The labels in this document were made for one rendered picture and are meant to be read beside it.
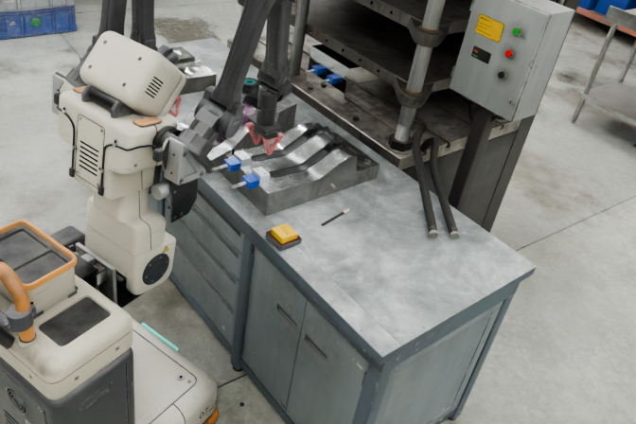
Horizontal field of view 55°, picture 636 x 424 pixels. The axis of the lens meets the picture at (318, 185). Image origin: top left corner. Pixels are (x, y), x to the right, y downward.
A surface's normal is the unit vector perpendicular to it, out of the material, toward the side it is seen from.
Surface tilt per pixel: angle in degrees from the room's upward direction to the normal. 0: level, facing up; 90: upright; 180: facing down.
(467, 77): 90
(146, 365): 0
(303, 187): 90
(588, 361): 0
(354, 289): 0
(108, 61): 47
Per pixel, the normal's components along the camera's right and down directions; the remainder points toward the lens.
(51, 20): 0.65, 0.54
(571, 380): 0.15, -0.82
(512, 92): -0.77, 0.25
